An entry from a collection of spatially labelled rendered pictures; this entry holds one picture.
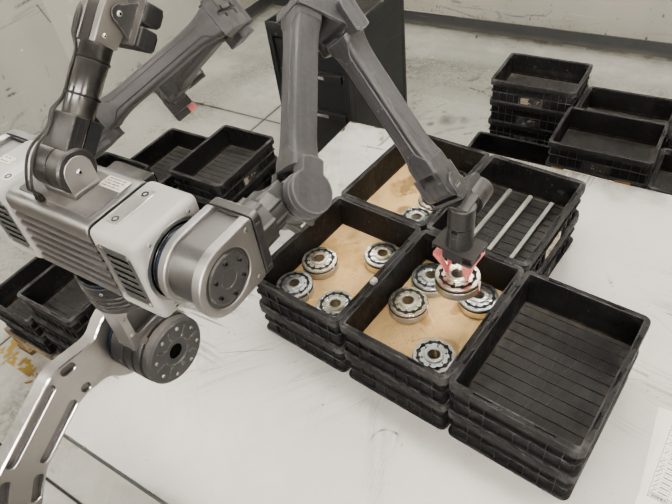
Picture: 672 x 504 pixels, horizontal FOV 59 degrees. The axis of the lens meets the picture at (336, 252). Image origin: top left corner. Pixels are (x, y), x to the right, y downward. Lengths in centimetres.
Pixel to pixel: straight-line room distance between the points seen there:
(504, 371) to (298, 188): 76
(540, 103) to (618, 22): 172
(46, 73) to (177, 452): 317
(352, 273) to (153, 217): 91
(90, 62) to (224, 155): 196
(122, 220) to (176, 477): 85
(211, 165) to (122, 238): 201
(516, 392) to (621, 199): 95
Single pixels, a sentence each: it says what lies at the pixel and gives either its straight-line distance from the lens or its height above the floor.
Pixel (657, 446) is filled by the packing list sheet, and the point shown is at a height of 70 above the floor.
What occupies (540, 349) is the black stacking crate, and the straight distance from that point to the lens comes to 152.
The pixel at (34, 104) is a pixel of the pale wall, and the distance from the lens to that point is 432.
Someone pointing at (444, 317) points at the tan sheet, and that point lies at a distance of 156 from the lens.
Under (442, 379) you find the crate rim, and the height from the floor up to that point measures 93.
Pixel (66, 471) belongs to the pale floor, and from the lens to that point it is 261.
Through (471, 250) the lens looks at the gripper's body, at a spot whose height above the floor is 115.
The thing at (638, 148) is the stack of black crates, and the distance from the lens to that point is 282.
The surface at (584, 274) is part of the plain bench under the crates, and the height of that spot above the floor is 70.
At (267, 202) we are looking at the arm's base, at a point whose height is 148.
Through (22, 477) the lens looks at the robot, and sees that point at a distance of 128.
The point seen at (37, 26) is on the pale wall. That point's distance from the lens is 429.
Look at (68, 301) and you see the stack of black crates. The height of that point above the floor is 49.
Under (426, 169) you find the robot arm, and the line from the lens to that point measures 117.
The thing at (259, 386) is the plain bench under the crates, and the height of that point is 70.
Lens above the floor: 203
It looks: 44 degrees down
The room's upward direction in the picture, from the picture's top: 9 degrees counter-clockwise
